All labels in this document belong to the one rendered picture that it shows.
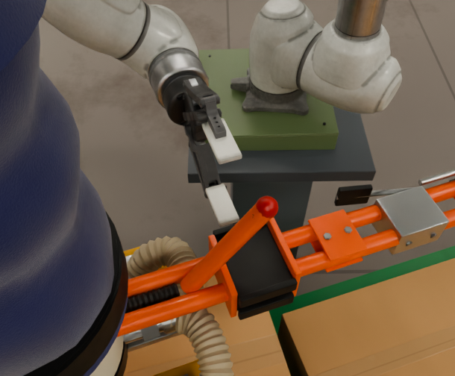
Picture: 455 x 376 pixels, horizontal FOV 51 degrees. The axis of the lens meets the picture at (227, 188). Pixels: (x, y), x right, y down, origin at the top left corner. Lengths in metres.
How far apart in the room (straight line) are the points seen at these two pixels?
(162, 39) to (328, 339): 0.84
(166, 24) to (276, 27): 0.44
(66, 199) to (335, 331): 1.05
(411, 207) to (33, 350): 0.47
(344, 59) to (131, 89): 1.76
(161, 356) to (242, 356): 0.13
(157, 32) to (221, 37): 2.25
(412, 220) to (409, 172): 1.77
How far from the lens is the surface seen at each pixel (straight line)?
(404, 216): 0.64
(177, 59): 0.78
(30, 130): 0.29
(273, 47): 1.22
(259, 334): 0.83
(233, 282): 0.54
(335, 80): 1.16
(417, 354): 1.33
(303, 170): 1.29
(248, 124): 1.31
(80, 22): 0.76
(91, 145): 2.46
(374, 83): 1.15
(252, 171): 1.28
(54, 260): 0.35
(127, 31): 0.78
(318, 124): 1.32
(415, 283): 1.42
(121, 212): 2.16
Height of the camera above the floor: 1.72
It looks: 52 degrees down
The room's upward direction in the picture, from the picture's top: straight up
